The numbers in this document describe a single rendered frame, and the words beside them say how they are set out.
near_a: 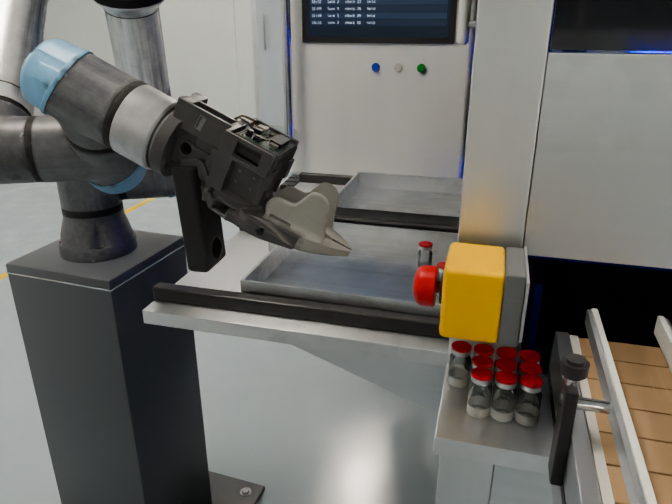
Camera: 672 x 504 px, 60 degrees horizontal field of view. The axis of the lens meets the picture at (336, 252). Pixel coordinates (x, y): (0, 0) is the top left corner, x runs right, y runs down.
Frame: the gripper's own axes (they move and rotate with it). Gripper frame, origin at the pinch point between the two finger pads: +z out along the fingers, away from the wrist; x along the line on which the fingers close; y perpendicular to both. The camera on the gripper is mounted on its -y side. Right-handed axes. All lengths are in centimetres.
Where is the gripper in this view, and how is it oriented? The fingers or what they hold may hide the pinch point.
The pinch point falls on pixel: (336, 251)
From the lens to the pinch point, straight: 58.4
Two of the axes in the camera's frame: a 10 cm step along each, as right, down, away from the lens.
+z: 8.7, 4.8, -0.6
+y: 4.1, -8.0, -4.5
